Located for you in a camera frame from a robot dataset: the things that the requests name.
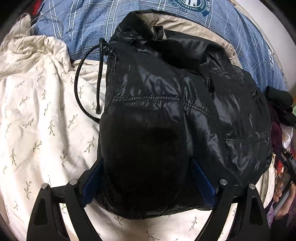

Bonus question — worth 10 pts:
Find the black puffer jacket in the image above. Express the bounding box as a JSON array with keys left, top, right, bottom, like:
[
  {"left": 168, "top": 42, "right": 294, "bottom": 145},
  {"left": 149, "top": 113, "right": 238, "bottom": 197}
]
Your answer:
[{"left": 74, "top": 10, "right": 273, "bottom": 220}]

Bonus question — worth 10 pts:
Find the person's right hand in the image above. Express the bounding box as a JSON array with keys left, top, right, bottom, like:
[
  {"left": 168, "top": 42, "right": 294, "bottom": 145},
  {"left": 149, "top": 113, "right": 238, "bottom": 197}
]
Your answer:
[{"left": 272, "top": 179, "right": 296, "bottom": 219}]

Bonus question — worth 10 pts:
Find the dark maroon garment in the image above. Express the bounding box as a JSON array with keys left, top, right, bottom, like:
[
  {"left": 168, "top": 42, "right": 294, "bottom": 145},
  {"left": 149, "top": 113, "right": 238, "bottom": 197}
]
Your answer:
[{"left": 269, "top": 107, "right": 283, "bottom": 158}]

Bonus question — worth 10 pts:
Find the white floral duvet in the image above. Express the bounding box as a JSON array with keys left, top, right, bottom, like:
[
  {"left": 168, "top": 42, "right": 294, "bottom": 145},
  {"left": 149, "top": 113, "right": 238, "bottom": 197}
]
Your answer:
[{"left": 0, "top": 12, "right": 273, "bottom": 241}]

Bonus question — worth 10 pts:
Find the black garment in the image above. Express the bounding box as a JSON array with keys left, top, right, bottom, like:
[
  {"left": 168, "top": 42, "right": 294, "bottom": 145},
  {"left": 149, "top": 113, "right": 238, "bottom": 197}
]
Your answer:
[{"left": 264, "top": 86, "right": 295, "bottom": 128}]

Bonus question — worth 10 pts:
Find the blue plaid quilt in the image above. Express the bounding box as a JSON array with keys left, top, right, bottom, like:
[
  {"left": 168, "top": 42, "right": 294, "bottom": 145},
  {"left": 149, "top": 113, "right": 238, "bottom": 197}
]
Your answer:
[{"left": 34, "top": 1, "right": 287, "bottom": 90}]

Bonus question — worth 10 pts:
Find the red cloth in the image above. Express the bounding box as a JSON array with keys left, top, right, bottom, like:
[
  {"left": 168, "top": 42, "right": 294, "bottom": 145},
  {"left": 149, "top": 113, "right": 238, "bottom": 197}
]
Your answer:
[{"left": 31, "top": 0, "right": 44, "bottom": 16}]

